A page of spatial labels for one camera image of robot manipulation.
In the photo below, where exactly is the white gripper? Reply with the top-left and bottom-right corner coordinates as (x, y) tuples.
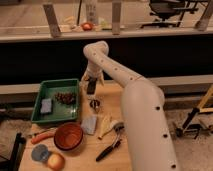
(81, 69), (104, 94)

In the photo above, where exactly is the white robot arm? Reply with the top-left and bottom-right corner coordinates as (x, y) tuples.
(82, 41), (181, 171)

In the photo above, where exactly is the grey blue eraser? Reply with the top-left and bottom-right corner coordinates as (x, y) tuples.
(81, 115), (97, 135)

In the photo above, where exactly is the small dark metal object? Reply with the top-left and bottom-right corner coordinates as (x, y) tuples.
(90, 99), (100, 112)

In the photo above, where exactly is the brown grape bunch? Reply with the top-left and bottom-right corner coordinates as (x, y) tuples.
(55, 92), (76, 105)

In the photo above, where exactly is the green plastic tray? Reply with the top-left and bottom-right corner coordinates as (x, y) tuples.
(31, 78), (79, 124)

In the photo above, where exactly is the yellow banana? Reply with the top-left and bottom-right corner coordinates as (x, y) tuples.
(98, 115), (111, 139)

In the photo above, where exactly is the blue sponge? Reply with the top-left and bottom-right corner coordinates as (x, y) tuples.
(40, 98), (52, 114)

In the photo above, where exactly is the red apple on shelf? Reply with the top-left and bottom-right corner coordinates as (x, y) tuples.
(81, 22), (94, 31)

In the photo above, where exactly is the brown wooden bowl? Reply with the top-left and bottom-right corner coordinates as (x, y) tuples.
(54, 122), (83, 151)

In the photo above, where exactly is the orange carrot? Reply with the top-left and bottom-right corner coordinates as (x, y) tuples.
(31, 132), (55, 144)

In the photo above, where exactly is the yellow red apple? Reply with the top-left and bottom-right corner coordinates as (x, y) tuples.
(47, 153), (65, 171)

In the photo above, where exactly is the grey round lid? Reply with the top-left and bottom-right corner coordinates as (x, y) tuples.
(31, 144), (50, 163)

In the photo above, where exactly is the black office chair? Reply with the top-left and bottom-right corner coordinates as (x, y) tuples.
(141, 0), (198, 28)

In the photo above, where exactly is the yellow black tripod stand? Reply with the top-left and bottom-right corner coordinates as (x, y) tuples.
(175, 84), (213, 138)

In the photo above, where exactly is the black chair at left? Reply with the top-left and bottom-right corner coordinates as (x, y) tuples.
(0, 133), (26, 171)

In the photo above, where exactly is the black handled brush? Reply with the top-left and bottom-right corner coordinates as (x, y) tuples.
(96, 122), (124, 162)

